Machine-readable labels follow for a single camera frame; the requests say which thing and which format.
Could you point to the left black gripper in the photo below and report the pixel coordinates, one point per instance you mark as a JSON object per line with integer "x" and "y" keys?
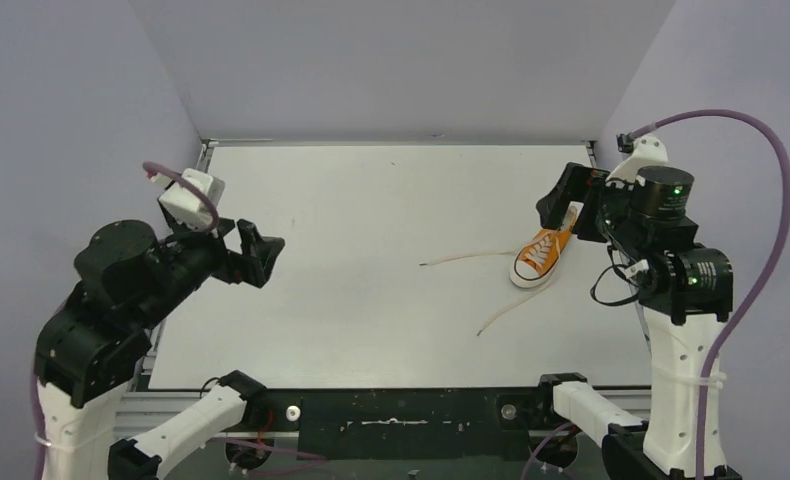
{"x": 237, "y": 253}

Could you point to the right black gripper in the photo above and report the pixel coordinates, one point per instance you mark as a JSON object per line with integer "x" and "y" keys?
{"x": 578, "y": 182}

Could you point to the cream shoelace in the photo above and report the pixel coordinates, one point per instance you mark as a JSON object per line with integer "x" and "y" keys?
{"x": 502, "y": 277}

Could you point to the orange canvas sneaker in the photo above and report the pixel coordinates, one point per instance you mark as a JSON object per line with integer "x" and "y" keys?
{"x": 536, "y": 261}

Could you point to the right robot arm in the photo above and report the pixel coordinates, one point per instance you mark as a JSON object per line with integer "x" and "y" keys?
{"x": 685, "y": 291}

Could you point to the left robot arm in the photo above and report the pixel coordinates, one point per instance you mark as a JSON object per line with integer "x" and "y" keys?
{"x": 88, "y": 352}

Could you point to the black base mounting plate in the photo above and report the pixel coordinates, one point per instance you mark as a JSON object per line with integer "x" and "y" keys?
{"x": 406, "y": 424}

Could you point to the aluminium right table rail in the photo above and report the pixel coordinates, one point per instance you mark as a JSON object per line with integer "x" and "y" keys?
{"x": 591, "y": 152}

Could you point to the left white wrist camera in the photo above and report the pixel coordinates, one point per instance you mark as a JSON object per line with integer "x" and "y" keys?
{"x": 179, "y": 206}

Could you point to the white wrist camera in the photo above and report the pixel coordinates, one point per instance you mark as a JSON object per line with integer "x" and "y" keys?
{"x": 179, "y": 206}
{"x": 641, "y": 152}

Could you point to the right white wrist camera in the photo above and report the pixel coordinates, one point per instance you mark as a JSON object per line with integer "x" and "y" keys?
{"x": 641, "y": 152}

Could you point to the aluminium front rail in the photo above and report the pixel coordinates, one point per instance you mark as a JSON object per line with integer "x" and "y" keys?
{"x": 139, "y": 412}

